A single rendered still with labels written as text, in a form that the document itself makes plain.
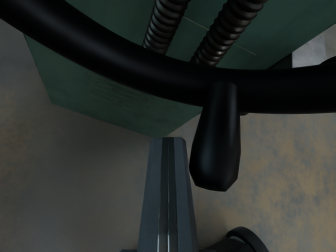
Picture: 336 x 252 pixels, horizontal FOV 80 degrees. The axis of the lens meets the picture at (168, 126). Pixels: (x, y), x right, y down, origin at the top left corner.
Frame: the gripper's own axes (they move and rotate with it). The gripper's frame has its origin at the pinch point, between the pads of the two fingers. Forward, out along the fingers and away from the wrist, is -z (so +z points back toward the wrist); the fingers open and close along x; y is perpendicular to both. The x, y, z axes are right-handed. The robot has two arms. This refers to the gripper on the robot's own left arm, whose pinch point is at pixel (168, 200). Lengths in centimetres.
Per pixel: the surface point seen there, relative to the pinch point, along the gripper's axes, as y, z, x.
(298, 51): -3.5, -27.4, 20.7
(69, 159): -47, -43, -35
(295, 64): -4.6, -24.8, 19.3
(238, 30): 3.7, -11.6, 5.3
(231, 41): 2.8, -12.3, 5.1
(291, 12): 2.6, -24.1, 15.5
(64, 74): -15, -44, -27
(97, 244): -66, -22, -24
